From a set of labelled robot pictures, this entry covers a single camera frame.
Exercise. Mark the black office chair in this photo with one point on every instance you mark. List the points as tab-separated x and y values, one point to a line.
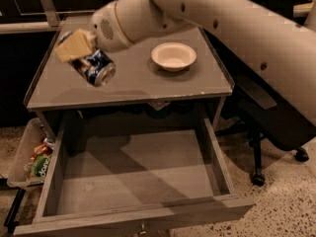
273	116

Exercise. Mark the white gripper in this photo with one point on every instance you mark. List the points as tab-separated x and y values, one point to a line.
106	30

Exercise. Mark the green snack bag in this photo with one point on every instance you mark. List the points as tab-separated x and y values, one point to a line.
40	166

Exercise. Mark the metal rail with brackets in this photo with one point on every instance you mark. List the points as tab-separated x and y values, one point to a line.
33	17

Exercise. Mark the open grey top drawer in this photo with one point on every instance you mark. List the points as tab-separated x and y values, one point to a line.
112	177

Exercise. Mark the grey cabinet with glass top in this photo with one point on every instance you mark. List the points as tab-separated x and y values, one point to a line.
138	79

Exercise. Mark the blue pepsi can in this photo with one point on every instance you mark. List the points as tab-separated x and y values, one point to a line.
97	68

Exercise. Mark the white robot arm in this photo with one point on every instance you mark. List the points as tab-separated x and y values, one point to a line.
142	19

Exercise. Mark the orange snack packet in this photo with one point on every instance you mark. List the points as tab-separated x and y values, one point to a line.
42	149

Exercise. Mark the clear plastic storage bin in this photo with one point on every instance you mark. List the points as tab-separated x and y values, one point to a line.
19	173

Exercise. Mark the white paper bowl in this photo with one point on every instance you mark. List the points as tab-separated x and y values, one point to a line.
173	56

